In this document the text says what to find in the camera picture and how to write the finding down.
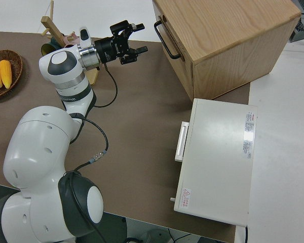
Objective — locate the dark metal mesh rack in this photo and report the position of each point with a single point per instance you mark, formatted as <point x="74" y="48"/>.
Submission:
<point x="302" y="27"/>

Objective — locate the wooden mug tree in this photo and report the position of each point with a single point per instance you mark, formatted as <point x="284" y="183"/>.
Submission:
<point x="52" y="27"/>

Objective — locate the brown wicker basket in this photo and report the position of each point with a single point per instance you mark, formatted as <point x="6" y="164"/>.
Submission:
<point x="16" y="65"/>

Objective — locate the pink mug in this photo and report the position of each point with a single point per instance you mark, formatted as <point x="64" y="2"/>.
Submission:
<point x="72" y="41"/>

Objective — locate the wooden cabinet drawer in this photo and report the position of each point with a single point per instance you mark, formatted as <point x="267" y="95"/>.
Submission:
<point x="171" y="35"/>

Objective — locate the brown table mat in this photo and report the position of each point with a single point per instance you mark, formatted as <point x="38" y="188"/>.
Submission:
<point x="142" y="126"/>

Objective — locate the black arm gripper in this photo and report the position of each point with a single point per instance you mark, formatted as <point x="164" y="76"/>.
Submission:
<point x="107" y="50"/>

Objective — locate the white toaster oven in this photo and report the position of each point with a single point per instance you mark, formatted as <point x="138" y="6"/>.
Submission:
<point x="218" y="157"/>

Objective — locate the light wooden drawer cabinet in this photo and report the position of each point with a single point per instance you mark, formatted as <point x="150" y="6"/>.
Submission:
<point x="230" y="38"/>

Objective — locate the teal mug yellow inside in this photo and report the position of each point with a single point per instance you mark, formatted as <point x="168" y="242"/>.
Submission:
<point x="56" y="41"/>

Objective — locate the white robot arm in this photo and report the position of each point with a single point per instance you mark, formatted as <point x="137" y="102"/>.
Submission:
<point x="40" y="139"/>

